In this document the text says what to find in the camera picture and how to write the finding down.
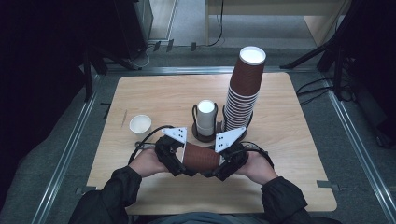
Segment white paper cup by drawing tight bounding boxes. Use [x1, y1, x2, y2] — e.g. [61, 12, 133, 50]
[129, 114, 153, 135]

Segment metal floor rail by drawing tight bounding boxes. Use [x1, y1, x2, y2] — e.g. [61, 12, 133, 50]
[106, 65, 318, 76]
[325, 78, 396, 224]
[31, 74, 101, 224]

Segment black hanging cable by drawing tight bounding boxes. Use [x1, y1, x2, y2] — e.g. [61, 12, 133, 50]
[206, 0, 226, 48]

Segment stack of white cups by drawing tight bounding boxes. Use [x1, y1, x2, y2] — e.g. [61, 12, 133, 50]
[195, 99, 218, 137]

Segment black tripod stand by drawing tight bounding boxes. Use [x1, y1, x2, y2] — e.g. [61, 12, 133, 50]
[279, 0, 368, 101]

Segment light wooden furniture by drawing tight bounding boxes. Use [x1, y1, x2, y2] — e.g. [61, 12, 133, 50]
[205, 0, 354, 48]

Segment white floor cable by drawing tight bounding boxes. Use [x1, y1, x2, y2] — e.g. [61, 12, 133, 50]
[130, 43, 155, 70]

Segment metal cable plug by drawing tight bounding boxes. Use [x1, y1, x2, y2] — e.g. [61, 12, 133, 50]
[134, 141, 157, 149]

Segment grey tape marker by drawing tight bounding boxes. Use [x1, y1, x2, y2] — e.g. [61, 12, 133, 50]
[75, 186, 98, 196]
[317, 179, 341, 192]

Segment black cabinet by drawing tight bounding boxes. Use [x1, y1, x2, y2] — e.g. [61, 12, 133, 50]
[113, 0, 154, 60]

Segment person's torso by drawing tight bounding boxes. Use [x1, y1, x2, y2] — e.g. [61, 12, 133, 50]
[134, 211, 269, 224]

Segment black floor cables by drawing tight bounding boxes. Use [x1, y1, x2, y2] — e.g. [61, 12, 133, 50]
[295, 77, 334, 106]

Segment black metal stand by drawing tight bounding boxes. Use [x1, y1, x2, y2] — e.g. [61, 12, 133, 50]
[81, 50, 108, 103]

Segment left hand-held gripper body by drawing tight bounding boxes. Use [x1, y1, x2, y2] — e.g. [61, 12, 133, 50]
[154, 126, 189, 177]

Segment person's left hand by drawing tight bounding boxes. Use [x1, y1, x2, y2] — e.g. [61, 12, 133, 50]
[129, 148, 171, 178]

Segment person's right hand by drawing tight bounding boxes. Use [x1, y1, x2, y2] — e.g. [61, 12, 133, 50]
[234, 151, 279, 186]

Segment brown ribbed paper cup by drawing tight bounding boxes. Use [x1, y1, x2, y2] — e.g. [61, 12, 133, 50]
[181, 142, 222, 174]

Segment stack of brown cups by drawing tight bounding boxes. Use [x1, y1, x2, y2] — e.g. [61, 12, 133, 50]
[223, 46, 267, 133]

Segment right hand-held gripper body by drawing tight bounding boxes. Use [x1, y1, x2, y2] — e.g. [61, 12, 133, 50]
[214, 126, 249, 182]

